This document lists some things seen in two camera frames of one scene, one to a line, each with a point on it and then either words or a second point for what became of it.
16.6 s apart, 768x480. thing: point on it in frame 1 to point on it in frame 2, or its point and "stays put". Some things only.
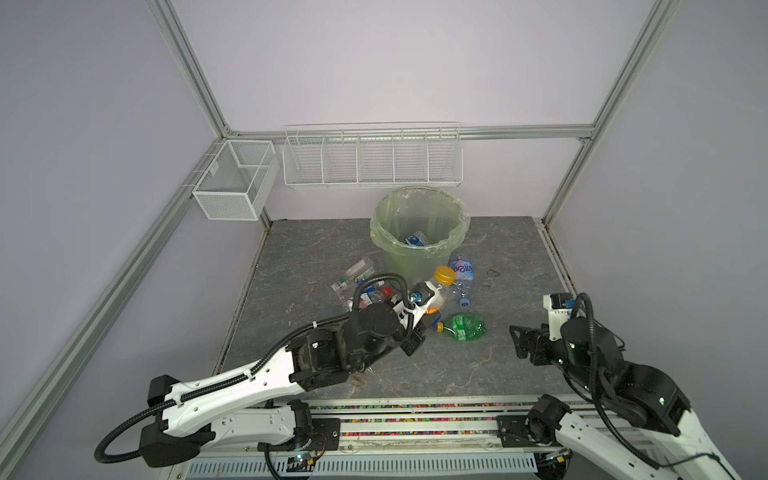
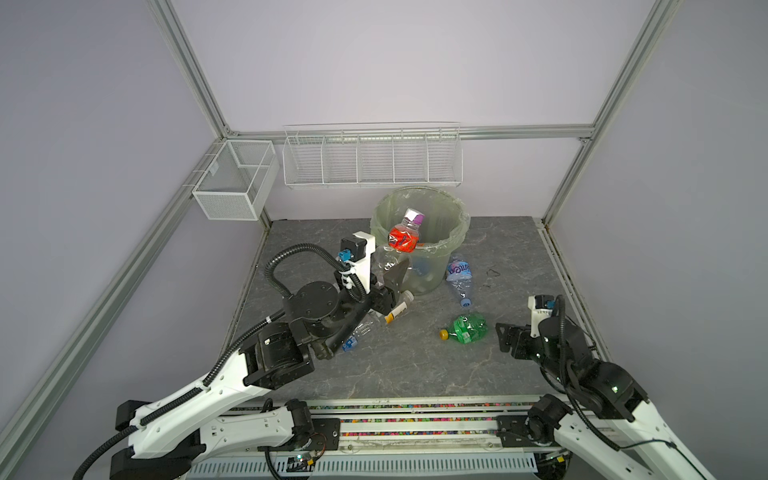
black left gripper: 416,336 to 386,296
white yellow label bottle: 443,277 to 405,298
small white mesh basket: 242,183 stays put
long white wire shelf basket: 372,155 stays put
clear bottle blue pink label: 465,276 stays put
